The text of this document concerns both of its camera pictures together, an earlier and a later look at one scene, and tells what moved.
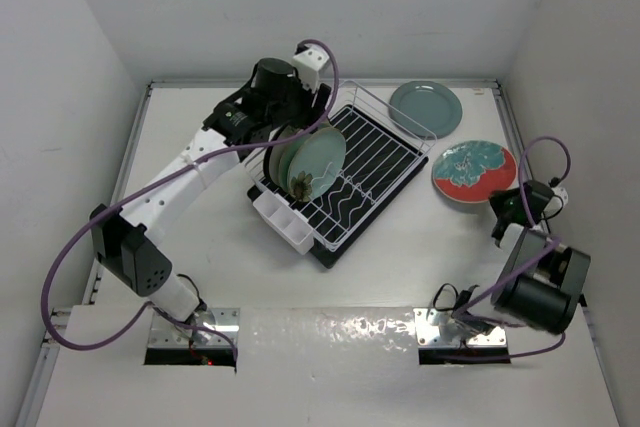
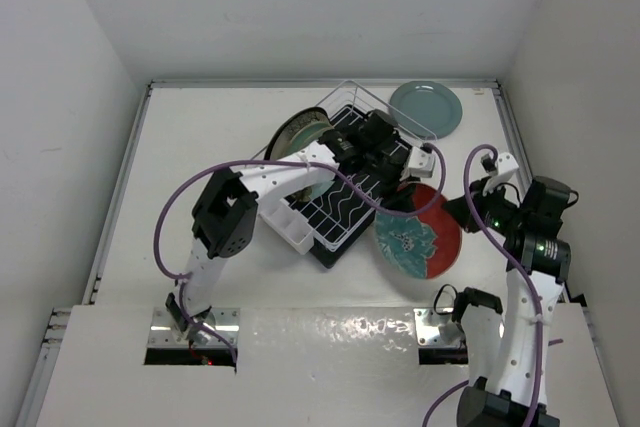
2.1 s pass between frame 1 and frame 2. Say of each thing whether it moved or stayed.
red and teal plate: moved
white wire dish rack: stayed
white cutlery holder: stayed
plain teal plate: stayed
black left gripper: moved
